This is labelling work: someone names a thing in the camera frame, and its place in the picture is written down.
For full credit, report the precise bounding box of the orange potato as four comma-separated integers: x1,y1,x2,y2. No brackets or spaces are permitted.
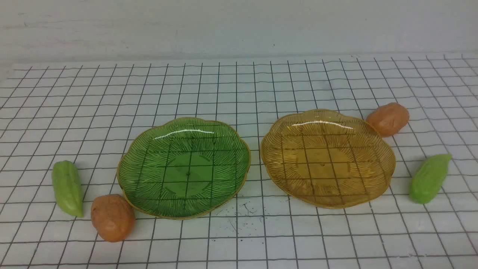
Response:
366,102,410,137
90,194,136,243

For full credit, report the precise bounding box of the white grid tablecloth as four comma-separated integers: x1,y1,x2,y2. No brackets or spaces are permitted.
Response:
0,53,478,269

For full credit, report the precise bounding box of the green glass plate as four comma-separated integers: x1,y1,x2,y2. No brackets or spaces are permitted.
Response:
117,117,251,219

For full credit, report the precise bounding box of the amber glass plate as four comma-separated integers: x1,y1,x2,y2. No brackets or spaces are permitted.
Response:
260,109,396,209

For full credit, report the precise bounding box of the green gourd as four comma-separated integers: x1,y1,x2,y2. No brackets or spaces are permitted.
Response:
52,160,84,217
409,154,452,204

